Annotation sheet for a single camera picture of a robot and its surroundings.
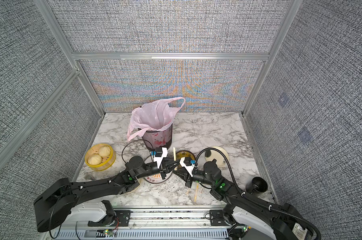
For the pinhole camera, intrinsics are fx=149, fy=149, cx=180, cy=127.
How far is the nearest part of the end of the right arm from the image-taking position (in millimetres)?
590

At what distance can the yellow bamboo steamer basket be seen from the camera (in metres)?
0.89

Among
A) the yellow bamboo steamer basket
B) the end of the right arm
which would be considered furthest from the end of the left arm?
the yellow bamboo steamer basket

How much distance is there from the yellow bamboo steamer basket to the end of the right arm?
A: 448mm
